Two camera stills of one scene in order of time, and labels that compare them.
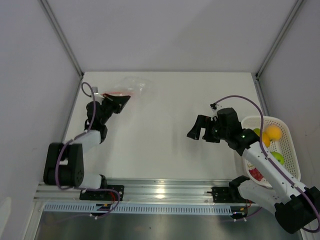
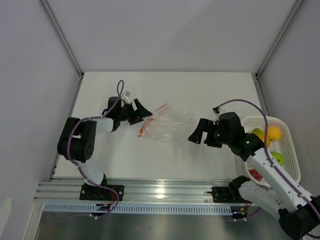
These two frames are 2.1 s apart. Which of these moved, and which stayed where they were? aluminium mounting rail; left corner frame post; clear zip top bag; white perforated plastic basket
Moved: clear zip top bag
Stayed: left corner frame post; white perforated plastic basket; aluminium mounting rail
